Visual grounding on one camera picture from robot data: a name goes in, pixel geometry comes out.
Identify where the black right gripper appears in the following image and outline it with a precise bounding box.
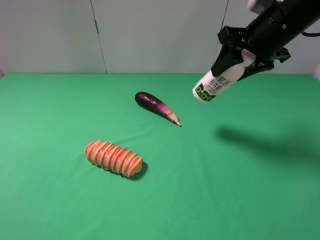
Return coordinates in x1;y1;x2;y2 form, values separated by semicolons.
211;17;291;81

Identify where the white milk bottle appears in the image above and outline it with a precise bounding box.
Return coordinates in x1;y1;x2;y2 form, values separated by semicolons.
192;49;256;103

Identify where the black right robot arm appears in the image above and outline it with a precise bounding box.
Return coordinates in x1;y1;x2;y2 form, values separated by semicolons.
211;0;320;79

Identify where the purple eggplant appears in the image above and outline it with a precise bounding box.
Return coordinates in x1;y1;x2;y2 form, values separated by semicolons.
134;91;182;127

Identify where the green table cloth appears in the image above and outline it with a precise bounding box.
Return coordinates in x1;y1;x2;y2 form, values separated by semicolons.
0;73;320;240

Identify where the orange striped bread loaf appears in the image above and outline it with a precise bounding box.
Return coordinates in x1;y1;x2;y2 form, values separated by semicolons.
84;140;143;178

